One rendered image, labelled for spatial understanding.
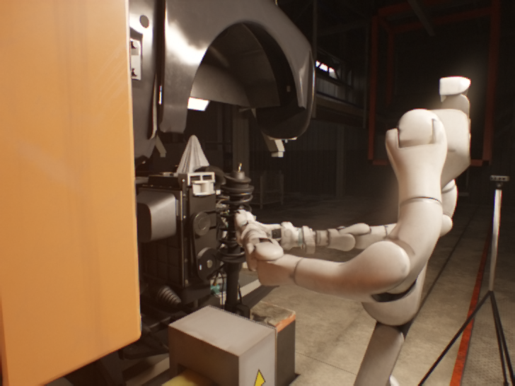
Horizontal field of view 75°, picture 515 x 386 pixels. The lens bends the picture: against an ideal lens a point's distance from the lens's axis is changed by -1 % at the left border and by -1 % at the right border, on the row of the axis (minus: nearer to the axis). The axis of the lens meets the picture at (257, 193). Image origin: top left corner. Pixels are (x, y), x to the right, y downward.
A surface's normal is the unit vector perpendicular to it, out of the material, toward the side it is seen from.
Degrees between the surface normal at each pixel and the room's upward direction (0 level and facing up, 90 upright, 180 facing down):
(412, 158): 62
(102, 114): 90
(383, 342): 90
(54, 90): 90
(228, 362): 90
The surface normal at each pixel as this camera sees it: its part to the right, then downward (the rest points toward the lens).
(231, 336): 0.00, -0.99
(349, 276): -0.74, -0.29
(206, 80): 0.77, 0.07
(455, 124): -0.09, 0.10
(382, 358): -0.49, 0.09
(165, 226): 0.54, 0.09
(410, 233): -0.50, -0.38
